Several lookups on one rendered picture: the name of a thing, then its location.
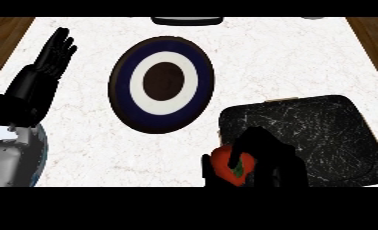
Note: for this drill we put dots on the black marble tray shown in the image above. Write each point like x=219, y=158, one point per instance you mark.
x=319, y=134

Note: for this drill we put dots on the red bell pepper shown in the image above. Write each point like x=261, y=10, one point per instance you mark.
x=229, y=167

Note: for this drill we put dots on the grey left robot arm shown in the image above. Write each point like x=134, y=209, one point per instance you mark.
x=16, y=155

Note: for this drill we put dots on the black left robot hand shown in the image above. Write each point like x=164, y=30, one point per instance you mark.
x=34, y=84

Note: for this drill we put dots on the dark appliance with pale top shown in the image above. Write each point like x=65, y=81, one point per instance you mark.
x=186, y=20

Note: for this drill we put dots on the small pale grey object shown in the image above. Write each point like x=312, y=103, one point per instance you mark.
x=313, y=18

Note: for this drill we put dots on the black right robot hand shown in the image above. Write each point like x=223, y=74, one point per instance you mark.
x=275, y=160

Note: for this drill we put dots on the blue and white round plate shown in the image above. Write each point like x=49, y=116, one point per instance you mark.
x=162, y=84

